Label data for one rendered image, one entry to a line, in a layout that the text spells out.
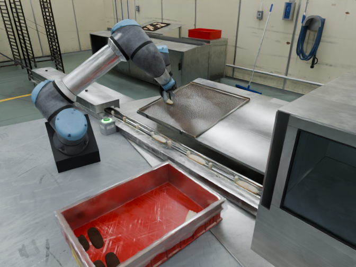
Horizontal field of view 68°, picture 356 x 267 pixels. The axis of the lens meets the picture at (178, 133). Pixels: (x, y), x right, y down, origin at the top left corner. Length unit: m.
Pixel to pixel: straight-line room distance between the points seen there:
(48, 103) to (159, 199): 0.58
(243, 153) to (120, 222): 0.62
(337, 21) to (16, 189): 4.41
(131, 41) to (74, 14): 7.72
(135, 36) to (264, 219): 0.81
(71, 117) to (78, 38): 7.80
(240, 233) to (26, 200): 0.83
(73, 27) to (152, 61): 7.74
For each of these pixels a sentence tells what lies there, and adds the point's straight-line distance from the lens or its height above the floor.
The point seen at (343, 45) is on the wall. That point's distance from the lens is 4.71.
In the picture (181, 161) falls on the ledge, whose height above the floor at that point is 0.86.
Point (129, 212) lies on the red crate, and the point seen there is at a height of 0.82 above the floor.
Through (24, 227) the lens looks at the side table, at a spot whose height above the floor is 0.82.
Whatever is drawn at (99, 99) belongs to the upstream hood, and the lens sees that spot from 1.87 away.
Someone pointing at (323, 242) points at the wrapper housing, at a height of 1.01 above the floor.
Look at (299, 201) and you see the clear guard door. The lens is 0.75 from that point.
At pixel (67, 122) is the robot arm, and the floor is 1.10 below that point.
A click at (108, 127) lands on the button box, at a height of 0.87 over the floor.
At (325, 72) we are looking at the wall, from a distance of 4.82.
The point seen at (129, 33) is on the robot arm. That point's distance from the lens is 1.13.
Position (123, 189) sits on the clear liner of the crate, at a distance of 1.03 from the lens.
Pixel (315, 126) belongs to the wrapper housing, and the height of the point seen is 1.29.
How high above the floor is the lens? 1.54
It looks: 28 degrees down
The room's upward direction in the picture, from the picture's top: straight up
